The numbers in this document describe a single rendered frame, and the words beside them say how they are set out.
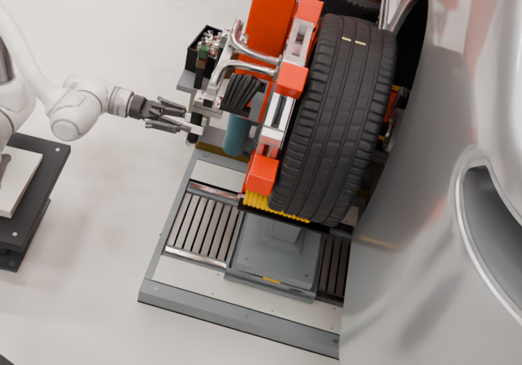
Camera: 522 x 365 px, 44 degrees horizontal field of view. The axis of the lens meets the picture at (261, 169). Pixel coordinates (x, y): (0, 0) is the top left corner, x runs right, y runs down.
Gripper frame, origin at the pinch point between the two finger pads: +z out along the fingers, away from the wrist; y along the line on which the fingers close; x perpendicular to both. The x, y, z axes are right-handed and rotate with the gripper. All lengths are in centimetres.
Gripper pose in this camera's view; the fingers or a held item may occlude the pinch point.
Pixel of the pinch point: (194, 123)
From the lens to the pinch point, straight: 200.7
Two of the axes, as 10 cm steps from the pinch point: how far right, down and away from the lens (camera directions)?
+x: 2.1, -6.6, -7.2
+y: -1.9, 7.0, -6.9
